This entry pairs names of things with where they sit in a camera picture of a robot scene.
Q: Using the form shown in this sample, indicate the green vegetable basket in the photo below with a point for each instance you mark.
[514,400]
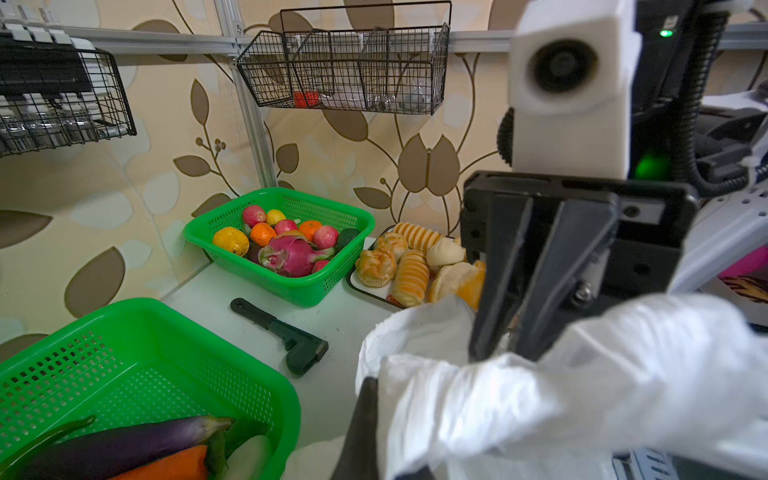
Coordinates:
[139,361]

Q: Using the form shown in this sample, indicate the white radish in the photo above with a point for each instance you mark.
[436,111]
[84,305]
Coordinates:
[249,460]

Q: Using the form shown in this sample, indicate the yellow lemon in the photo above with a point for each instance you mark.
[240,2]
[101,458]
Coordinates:
[232,240]

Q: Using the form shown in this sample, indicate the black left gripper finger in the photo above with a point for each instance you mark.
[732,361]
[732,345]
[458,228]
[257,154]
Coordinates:
[358,458]

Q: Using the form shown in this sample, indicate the orange carrot lower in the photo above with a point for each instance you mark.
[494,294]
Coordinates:
[188,464]

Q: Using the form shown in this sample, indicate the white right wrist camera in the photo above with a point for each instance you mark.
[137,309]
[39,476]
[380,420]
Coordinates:
[571,68]

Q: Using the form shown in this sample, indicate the green fruit basket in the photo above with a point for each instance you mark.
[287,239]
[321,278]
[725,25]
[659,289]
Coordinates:
[303,292]

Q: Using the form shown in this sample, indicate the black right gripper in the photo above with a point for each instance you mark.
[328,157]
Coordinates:
[559,248]

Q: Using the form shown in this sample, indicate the white plastic bag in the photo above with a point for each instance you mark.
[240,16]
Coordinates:
[682,374]

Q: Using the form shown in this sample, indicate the black wire basket back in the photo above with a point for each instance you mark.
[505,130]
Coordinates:
[57,90]

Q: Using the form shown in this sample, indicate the black wire basket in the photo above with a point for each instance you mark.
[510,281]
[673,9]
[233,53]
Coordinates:
[364,56]
[57,90]

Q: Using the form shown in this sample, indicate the pink dragon fruit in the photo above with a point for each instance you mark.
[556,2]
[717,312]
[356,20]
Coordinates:
[292,256]

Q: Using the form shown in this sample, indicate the bread tray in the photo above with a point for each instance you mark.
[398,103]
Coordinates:
[409,265]

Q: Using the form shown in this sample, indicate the purple eggplant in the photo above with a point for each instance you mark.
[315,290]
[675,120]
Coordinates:
[109,453]

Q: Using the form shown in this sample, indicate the black wire basket right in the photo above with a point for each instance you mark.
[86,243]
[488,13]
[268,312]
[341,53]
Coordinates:
[364,56]

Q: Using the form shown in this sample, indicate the green chili pepper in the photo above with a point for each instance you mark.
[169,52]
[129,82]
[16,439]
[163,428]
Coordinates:
[12,463]

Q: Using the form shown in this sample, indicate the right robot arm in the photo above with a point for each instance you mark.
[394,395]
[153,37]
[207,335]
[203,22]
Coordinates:
[680,41]

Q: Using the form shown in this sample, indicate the orange fruit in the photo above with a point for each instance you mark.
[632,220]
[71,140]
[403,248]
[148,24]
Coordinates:
[262,233]

